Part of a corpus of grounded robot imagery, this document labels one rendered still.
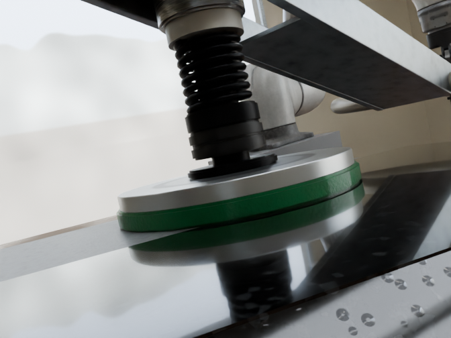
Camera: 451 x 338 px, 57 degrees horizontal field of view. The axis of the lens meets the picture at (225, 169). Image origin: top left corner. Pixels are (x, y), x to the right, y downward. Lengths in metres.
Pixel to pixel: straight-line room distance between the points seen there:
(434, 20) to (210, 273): 1.03
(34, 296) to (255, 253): 0.10
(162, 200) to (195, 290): 0.15
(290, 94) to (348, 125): 5.61
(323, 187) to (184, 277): 0.15
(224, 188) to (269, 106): 1.01
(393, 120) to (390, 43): 7.12
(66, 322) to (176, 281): 0.04
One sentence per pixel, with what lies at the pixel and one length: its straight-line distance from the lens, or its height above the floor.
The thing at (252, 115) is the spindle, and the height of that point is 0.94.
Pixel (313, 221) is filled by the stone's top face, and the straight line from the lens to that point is 0.24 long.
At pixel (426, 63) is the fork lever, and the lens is 0.65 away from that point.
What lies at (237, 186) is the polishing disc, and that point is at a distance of 0.28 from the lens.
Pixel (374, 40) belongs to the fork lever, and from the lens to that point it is 0.52.
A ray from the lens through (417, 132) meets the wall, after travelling 8.07.
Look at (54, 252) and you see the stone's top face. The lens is 0.33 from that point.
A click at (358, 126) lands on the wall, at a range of 7.08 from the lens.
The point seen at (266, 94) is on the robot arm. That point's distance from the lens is 1.29.
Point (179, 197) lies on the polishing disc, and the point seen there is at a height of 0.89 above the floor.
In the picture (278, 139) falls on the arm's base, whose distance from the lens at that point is 1.28.
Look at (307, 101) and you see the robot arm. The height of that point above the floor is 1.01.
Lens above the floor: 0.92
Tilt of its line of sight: 3 degrees down
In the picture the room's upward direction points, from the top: 12 degrees counter-clockwise
